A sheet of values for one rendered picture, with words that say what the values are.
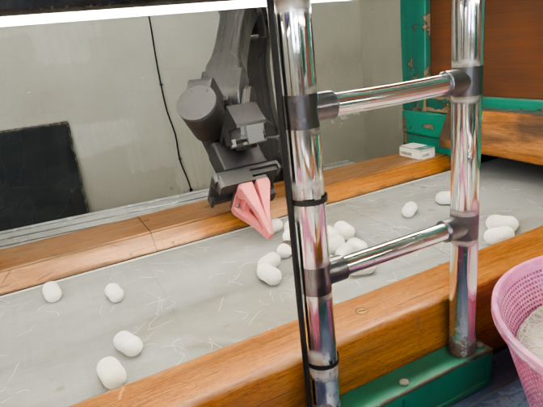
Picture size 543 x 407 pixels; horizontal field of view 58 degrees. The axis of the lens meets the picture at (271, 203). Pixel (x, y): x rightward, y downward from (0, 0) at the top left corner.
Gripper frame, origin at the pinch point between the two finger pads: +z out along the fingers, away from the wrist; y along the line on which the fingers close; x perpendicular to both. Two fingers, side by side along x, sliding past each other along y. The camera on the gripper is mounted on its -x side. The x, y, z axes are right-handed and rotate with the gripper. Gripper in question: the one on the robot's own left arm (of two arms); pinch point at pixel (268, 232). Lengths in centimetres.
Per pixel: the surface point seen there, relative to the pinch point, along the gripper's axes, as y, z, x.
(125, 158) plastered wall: 15, -136, 145
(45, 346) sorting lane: -29.2, 7.1, -3.3
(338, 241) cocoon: 5.9, 6.6, -5.0
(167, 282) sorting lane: -15.0, 2.6, 0.5
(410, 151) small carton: 38.2, -12.0, 7.5
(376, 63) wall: 155, -134, 103
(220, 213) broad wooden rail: -2.6, -8.6, 6.7
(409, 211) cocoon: 20.2, 4.5, -2.9
